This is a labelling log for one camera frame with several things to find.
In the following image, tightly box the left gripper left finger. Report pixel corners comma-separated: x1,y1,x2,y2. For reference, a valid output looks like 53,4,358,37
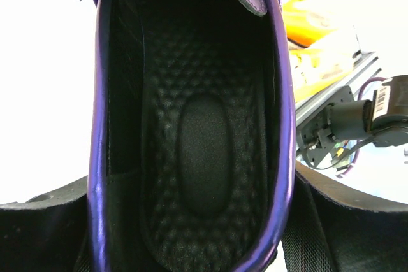
1,178,87,271

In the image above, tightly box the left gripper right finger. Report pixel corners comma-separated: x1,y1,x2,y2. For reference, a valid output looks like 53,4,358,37
277,162,407,271

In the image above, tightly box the purple loafer shoe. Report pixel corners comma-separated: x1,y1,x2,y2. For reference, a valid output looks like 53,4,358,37
87,0,296,271

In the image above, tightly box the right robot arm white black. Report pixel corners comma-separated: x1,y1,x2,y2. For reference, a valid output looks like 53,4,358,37
328,75,407,148

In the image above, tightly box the orange canvas sneaker lower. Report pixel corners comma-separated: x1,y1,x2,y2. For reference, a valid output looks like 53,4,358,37
289,49,354,102

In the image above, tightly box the orange canvas sneaker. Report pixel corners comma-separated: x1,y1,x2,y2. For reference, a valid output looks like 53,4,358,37
289,49,354,102
282,0,339,48

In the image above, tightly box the orange canvas sneaker upper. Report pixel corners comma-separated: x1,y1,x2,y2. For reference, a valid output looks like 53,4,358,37
282,0,339,48

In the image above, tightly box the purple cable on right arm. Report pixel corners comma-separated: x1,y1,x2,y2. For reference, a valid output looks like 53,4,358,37
337,76,388,179

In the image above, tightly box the aluminium rail frame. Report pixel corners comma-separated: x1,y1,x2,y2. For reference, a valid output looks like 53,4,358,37
295,52,382,127

